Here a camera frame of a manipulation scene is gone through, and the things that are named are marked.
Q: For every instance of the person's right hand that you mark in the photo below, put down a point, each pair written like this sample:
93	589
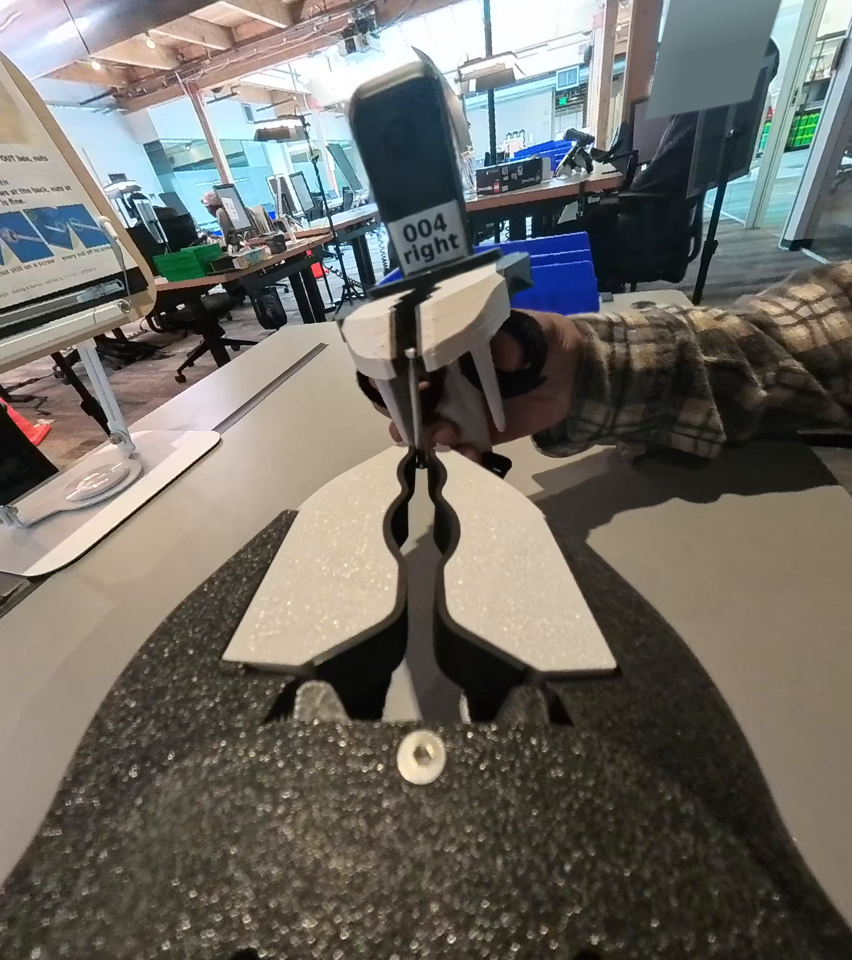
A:
561	367

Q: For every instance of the orange cone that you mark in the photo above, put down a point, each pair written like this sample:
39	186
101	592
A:
28	431

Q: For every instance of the wooden desk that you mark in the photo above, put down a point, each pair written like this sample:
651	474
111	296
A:
546	189
313	292

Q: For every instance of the computer monitor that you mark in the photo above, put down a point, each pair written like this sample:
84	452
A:
237	206

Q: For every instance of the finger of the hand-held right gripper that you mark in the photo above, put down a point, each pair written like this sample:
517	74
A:
373	337
456	322

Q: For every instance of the black backpack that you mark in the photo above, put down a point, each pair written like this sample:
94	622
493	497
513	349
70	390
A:
270	309

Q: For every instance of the black equipment case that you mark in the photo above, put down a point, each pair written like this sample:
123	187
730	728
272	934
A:
508	176

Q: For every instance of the black office chair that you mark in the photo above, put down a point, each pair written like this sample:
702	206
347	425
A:
650	210
201	307

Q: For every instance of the green lit display screen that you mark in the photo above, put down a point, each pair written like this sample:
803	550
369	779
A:
804	129

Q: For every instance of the wooden post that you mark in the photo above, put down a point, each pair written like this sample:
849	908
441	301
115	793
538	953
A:
624	75

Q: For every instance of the silver folding stand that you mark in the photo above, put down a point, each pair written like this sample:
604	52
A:
100	481

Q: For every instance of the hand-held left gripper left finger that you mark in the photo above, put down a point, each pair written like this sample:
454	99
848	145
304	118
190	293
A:
321	585

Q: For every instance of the thin metal bolt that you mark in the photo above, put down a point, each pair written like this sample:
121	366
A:
415	405

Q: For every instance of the black monitor on pole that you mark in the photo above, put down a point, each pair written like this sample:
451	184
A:
733	142

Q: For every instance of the person's right forearm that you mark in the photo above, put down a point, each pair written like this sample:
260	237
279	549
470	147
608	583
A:
695	360

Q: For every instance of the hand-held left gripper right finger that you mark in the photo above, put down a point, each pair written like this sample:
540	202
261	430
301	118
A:
523	585

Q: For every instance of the grey metal strip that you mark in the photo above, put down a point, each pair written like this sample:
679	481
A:
270	388

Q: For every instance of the instruction board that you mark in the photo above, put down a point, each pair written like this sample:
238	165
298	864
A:
21	225

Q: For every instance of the blue plastic bin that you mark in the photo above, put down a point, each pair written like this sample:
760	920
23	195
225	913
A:
553	277

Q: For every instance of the green plastic bin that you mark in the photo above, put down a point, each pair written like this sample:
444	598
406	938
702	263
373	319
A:
186	262

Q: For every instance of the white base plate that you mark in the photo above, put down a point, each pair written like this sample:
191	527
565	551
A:
171	465

